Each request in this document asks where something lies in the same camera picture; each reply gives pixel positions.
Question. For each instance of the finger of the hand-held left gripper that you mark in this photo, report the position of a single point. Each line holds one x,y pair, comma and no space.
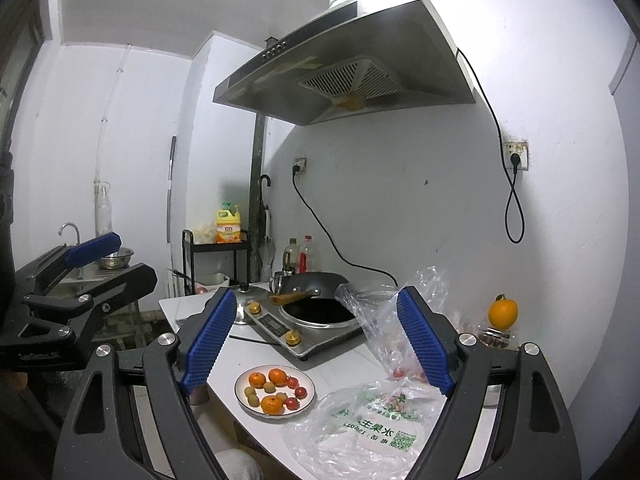
125,282
92,250

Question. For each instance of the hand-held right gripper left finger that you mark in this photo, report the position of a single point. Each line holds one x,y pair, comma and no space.
210,340

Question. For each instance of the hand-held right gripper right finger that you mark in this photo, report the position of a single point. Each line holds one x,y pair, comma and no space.
425,340

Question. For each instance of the clear plastic bag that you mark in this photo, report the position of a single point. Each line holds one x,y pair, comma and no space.
370,320

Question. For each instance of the small tangerine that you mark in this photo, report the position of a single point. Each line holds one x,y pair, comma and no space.
257,379
278,377

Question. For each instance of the white plate with dark rim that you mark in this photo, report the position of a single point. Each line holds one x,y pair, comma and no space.
305,405

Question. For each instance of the white green-printed plastic bag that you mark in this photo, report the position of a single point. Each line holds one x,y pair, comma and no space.
360,440

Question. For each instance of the steel colander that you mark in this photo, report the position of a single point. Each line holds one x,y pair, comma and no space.
116,258

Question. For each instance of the chrome faucet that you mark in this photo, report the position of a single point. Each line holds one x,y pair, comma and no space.
70,227

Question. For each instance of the black chopstick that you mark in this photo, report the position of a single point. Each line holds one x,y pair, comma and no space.
250,341

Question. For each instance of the clear glass bottle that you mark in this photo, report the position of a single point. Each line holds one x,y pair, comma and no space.
105,210

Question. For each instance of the domed steel wok lid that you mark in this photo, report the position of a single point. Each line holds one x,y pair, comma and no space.
250,297

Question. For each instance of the white bowl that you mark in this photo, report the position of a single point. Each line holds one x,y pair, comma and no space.
214,280

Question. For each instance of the steel induction cooker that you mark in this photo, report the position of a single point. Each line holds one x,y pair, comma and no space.
270,327

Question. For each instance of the black metal rack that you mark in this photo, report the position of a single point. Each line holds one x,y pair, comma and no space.
186,260

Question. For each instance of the glass jar of dates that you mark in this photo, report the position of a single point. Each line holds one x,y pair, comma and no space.
495,337

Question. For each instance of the large orange with stem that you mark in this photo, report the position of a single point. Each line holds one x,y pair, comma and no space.
502,312

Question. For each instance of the small steel cup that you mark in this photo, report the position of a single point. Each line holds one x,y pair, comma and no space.
280,282

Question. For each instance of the grey metal rod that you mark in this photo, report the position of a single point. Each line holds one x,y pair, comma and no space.
170,200

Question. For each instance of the crumpled white bag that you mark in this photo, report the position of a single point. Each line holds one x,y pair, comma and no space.
205,234

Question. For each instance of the cooking oil bottle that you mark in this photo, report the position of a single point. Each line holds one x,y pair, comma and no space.
291,257

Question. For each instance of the yellow detergent bottle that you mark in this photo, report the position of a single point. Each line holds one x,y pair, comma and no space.
228,225

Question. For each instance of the red-capped plastic bottle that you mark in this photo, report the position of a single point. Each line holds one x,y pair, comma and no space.
306,257

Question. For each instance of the dark vertical pipe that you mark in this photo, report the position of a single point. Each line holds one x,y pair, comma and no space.
258,185

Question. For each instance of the steel range hood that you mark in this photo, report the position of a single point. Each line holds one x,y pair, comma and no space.
350,30

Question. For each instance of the white wall pipe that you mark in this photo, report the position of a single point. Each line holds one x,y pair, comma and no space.
106,125

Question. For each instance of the white wall socket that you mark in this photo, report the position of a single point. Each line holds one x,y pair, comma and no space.
300,165
516,152

